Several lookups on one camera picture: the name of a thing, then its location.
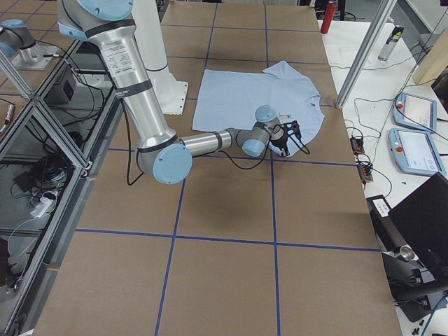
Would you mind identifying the brown paper table cover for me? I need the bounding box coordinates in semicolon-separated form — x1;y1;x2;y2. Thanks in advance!
34;1;401;335

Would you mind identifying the red bottle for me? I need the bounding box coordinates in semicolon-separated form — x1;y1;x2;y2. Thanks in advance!
321;0;337;34

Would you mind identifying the white central robot pedestal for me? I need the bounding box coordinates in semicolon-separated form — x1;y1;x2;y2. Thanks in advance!
132;0;188;116

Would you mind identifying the black laptop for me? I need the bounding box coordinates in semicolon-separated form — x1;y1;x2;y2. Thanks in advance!
389;172;447;279

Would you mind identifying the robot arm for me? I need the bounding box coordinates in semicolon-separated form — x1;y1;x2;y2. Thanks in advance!
57;1;298;184
1;19;60;70

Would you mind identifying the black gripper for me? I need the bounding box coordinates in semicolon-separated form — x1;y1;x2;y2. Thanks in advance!
271;120;301;157

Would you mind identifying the lower blue teach pendant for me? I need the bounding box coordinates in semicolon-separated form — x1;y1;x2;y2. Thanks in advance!
388;128;446;176

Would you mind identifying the blue teach pendant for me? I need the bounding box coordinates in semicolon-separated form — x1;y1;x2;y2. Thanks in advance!
388;128;446;176
393;92;437;133

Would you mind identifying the light blue t-shirt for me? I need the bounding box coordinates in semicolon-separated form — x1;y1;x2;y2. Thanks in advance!
192;61;324;145

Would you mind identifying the aluminium frame post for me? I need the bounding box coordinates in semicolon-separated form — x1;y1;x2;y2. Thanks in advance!
335;0;397;109

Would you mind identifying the upper blue teach pendant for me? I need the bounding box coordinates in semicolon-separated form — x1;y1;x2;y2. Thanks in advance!
393;92;437;133

